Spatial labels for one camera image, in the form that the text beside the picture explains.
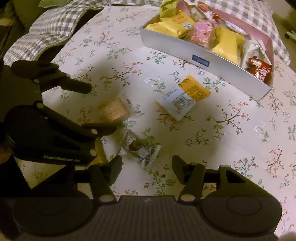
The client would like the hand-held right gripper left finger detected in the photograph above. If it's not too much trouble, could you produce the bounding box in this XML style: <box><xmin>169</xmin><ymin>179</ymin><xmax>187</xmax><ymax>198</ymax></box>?
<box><xmin>74</xmin><ymin>155</ymin><xmax>123</xmax><ymax>203</ymax></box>

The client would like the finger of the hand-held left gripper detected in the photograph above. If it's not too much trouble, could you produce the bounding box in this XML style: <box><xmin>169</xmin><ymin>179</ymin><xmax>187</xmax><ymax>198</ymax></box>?
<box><xmin>35</xmin><ymin>102</ymin><xmax>119</xmax><ymax>159</ymax></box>
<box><xmin>11</xmin><ymin>60</ymin><xmax>93</xmax><ymax>94</ymax></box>

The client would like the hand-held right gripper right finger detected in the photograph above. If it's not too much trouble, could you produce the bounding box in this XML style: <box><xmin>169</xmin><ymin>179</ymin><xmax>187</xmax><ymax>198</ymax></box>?
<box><xmin>171</xmin><ymin>155</ymin><xmax>264</xmax><ymax>202</ymax></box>

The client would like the clear cracker packet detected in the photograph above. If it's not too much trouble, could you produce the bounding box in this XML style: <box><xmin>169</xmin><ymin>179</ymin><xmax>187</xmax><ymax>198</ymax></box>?
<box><xmin>96</xmin><ymin>96</ymin><xmax>133</xmax><ymax>125</ymax></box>

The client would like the clear chocolate candy packet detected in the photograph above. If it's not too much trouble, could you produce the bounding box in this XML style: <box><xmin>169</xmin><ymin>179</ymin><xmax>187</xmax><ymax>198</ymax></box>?
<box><xmin>120</xmin><ymin>128</ymin><xmax>163</xmax><ymax>171</ymax></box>

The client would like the floral bedsheet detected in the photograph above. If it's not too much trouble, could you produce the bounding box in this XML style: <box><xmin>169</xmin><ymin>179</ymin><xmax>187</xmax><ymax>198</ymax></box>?
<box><xmin>18</xmin><ymin>5</ymin><xmax>296</xmax><ymax>237</ymax></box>

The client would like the grey checkered pillow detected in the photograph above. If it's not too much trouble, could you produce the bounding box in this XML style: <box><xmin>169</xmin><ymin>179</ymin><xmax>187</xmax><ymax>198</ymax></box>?
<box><xmin>3</xmin><ymin>0</ymin><xmax>292</xmax><ymax>67</ymax></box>

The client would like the yellow and white snack packet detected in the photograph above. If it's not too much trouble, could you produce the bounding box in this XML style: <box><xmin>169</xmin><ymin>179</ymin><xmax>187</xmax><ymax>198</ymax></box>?
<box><xmin>155</xmin><ymin>75</ymin><xmax>211</xmax><ymax>121</ymax></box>

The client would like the light green cloth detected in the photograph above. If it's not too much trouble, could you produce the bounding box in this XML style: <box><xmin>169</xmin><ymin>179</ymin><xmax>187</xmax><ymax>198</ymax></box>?
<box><xmin>38</xmin><ymin>0</ymin><xmax>70</xmax><ymax>9</ymax></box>

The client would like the olive green cushion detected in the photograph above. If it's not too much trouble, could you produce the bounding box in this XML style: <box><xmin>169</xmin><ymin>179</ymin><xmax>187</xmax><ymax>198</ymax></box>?
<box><xmin>0</xmin><ymin>0</ymin><xmax>47</xmax><ymax>50</ymax></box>

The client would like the red candy wrapper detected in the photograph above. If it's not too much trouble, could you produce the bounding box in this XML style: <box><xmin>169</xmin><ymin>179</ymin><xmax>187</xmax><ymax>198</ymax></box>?
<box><xmin>246</xmin><ymin>56</ymin><xmax>274</xmax><ymax>82</ymax></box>

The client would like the pink snack packet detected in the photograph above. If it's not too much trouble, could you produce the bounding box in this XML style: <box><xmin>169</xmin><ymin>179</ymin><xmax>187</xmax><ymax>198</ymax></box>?
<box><xmin>188</xmin><ymin>20</ymin><xmax>216</xmax><ymax>47</ymax></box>

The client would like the brown snack packet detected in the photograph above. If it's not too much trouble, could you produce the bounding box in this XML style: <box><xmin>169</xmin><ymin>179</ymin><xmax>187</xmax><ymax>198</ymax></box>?
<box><xmin>197</xmin><ymin>1</ymin><xmax>211</xmax><ymax>12</ymax></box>

